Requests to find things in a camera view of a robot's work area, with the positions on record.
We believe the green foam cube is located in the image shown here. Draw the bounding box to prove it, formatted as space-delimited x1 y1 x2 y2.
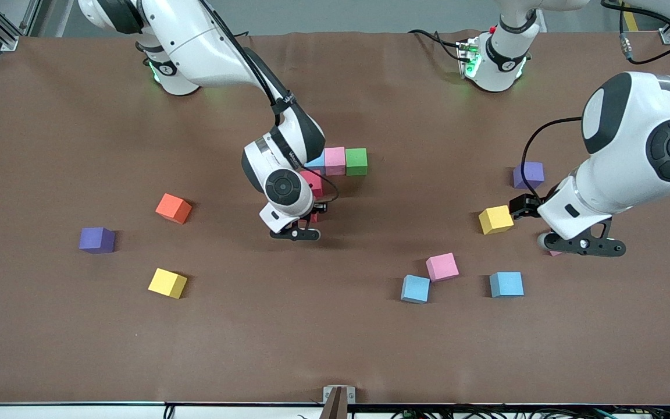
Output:
345 148 368 177

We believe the left arm base connector plate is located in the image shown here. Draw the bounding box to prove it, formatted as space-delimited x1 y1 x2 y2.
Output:
456 38 482 79

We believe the purple foam cube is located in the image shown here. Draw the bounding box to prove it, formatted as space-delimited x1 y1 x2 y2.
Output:
79 227 116 254
512 161 545 190

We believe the yellow foam cube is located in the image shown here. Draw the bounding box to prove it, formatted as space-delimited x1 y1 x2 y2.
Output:
148 268 188 300
478 205 514 236

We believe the orange foam cube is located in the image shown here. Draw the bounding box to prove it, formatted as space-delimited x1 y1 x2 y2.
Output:
155 193 193 225

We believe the brown table mat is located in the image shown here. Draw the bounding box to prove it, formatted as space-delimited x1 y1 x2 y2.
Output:
0 29 670 405

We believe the black left base cable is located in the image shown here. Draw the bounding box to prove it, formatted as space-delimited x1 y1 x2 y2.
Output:
408 28 464 63

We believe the black cable bundle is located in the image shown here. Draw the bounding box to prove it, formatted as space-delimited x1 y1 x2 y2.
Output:
297 399 670 419

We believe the white table edge rail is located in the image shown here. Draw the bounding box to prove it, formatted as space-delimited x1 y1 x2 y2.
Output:
0 403 670 419

